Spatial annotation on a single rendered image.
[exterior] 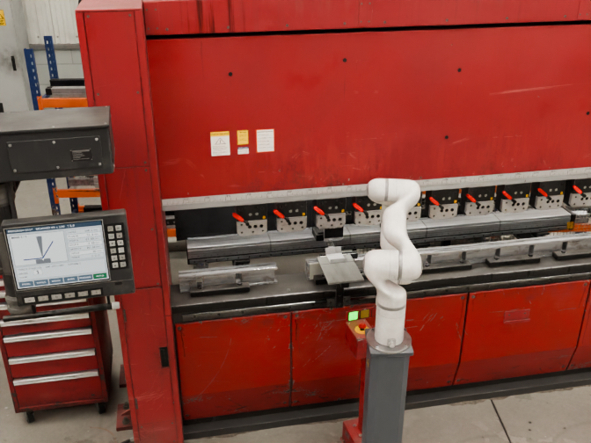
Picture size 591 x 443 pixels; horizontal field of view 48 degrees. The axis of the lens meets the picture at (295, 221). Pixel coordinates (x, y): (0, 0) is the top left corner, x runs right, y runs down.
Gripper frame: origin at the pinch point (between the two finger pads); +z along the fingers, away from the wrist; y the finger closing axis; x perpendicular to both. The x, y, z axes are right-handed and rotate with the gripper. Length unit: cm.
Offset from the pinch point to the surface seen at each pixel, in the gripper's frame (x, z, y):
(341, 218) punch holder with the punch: -9, -35, -39
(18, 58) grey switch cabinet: -186, 4, -484
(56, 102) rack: -146, -31, -249
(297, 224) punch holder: -31, -33, -42
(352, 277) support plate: -10.5, -14.0, -17.0
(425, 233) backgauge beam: 51, -5, -58
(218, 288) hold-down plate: -73, -2, -40
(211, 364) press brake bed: -80, 38, -30
